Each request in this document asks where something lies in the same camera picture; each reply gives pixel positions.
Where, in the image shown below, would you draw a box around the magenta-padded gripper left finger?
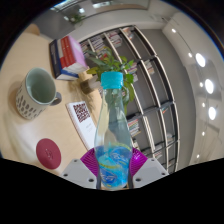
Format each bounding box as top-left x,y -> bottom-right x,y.
60,148 -> 100,190

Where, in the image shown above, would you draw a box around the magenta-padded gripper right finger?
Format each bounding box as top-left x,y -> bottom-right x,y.
128,147 -> 170,190

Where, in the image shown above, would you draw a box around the clear bottle with blue cap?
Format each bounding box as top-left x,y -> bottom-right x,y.
94,71 -> 134,192

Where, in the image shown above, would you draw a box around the flat round red coaster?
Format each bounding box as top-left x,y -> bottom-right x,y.
35,137 -> 63,170

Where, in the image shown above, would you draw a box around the white book with patterned cover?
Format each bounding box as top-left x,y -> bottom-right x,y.
65,100 -> 101,151

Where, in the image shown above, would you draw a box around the beige patterned mug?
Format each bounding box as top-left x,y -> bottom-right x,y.
14,67 -> 63,120

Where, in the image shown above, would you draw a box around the grey shelf unit with books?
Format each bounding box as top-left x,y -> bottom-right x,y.
78,24 -> 181,174

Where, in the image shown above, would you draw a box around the round ceiling lights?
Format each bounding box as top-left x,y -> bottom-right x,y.
170,27 -> 218,160

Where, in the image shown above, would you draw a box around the green potted plant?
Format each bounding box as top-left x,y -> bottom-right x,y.
79,46 -> 136,114

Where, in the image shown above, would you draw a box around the dark blue book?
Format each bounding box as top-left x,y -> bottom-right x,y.
49,39 -> 80,82

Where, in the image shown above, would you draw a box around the red book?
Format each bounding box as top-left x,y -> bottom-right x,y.
59,37 -> 73,73

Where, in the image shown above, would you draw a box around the pink-covered book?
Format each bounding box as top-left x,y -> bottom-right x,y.
64,34 -> 89,75

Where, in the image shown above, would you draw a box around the wooden chair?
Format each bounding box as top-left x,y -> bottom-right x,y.
23,23 -> 42,36

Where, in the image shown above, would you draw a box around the small potted plant by window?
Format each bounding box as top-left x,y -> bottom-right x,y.
68,12 -> 87,25

